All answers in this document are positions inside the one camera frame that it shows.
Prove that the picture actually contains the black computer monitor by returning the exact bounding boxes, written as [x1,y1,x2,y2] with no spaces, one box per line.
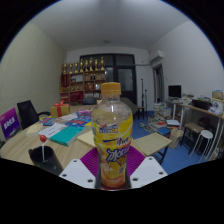
[167,84,183,100]

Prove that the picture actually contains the white booklet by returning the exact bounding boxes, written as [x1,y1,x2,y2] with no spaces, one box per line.
[37,122,69,139]

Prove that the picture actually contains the yellow-labelled drink bottle orange cap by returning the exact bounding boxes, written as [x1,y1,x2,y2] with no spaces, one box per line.
[90,81,134,191]

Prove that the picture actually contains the cream notepad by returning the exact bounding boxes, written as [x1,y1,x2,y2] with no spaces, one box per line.
[25,122,44,138]

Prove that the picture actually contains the purple sign board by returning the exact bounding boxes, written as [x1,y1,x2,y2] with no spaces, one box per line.
[0,107,22,141]

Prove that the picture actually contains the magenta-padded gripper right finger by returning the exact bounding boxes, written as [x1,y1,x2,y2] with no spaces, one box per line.
[125,145,169,190]

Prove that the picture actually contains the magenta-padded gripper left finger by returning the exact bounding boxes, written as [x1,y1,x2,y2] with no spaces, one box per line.
[59,147,102,190]

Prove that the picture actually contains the white round stool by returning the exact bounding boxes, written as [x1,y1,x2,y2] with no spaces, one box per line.
[190,129,214,159]

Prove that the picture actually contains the beige notebook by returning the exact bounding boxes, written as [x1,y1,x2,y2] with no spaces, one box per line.
[76,129,98,149]

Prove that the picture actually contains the dark framed glass door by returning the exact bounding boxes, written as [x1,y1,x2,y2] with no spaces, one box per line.
[79,53,138,105]

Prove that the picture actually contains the grey-brown armchair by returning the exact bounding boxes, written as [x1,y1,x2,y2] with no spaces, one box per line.
[119,96,138,115]

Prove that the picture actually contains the brown wooden stool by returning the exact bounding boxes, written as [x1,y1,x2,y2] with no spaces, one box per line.
[181,121,205,154]

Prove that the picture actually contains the white wall air conditioner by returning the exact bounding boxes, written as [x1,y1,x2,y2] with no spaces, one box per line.
[148,49,165,64]

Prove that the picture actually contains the yellow gift box red ribbon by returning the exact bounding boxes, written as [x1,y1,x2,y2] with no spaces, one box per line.
[49,100,71,119]

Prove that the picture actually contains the red-tipped stick in mug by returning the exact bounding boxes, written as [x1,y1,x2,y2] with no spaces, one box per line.
[39,134,48,163]

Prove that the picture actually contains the long cluttered wall desk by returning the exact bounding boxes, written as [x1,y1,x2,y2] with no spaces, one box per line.
[164,96,224,161]

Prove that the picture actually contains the wooden shelf unit with trophies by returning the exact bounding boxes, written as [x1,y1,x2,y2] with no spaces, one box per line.
[59,56,108,104]

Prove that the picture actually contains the black office chair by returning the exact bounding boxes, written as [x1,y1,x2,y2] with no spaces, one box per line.
[16,99,51,130]

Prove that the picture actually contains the small wooden side table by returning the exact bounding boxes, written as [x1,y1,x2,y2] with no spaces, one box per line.
[132,132,173,166]

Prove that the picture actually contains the black mug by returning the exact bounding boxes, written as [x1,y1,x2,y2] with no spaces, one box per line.
[27,145,64,177]

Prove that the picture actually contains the teal book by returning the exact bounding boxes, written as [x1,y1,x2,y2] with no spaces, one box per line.
[49,124,86,147]

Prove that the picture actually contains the beige paper bag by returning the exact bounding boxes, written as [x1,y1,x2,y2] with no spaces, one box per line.
[168,128,183,150]

